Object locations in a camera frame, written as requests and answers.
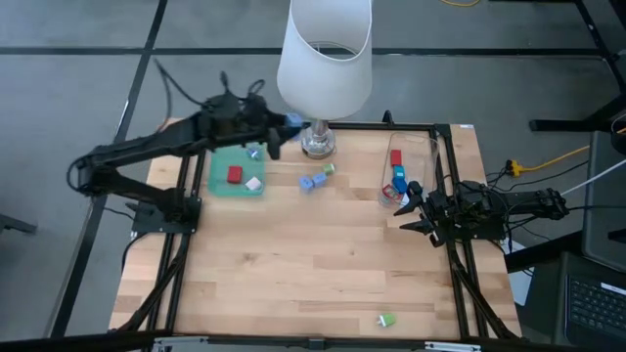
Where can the silver bracket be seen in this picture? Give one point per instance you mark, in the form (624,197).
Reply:
(181,341)
(450,346)

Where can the white sheet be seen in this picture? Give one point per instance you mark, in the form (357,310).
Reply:
(519,288)

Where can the translucent green plastic bin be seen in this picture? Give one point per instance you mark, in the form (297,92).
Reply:
(220,182)

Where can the pale pink wall charger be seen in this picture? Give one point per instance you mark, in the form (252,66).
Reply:
(253,183)

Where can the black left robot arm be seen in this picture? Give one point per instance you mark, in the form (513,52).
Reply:
(147,142)

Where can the clear plastic bin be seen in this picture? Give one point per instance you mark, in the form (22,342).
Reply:
(420,156)

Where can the black crossbar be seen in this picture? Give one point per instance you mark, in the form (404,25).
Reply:
(98,343)

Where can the grey stand foot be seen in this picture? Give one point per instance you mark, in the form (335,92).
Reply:
(14,224)

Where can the red wall charger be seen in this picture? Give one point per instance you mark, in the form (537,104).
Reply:
(235,174)

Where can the small light blue wall charger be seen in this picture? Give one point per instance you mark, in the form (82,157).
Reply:
(320,179)

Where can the green cube wall charger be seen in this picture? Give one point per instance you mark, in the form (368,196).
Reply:
(387,320)
(328,168)

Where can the silver table lamp white shade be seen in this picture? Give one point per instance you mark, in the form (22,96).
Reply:
(323,73)

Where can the black side table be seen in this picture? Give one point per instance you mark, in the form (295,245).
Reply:
(543,293)

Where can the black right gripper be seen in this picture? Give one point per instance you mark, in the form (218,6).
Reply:
(442,215)

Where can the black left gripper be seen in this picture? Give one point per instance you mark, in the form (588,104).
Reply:
(235,122)

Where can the grey computer box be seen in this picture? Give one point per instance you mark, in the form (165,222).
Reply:
(606,195)

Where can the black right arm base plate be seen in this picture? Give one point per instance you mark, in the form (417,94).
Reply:
(491,233)

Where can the black laptop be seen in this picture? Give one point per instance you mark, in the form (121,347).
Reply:
(594,305)

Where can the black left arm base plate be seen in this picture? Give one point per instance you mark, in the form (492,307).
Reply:
(147,222)

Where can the small purple wall charger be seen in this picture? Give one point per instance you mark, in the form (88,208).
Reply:
(253,153)

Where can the black aluminium table frame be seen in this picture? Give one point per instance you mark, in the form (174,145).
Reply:
(458,303)

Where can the dark blue digital timer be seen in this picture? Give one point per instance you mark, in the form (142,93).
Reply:
(400,185)

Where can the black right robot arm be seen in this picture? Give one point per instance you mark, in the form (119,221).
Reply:
(528,203)

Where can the black desk leg frame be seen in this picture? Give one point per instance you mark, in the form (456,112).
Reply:
(577,124)

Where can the red digital timer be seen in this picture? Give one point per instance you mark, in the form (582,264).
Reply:
(389,191)
(395,157)

